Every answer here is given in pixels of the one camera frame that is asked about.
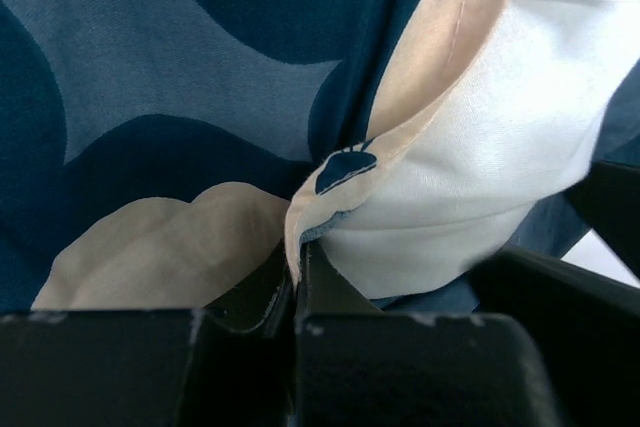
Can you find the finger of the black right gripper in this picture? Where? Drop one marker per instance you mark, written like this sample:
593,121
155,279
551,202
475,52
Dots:
585,325

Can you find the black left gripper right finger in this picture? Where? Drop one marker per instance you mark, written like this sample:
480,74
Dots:
360,366

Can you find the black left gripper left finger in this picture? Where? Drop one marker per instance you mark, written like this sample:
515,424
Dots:
226,364

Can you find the white pillow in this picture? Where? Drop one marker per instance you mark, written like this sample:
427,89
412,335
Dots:
486,109

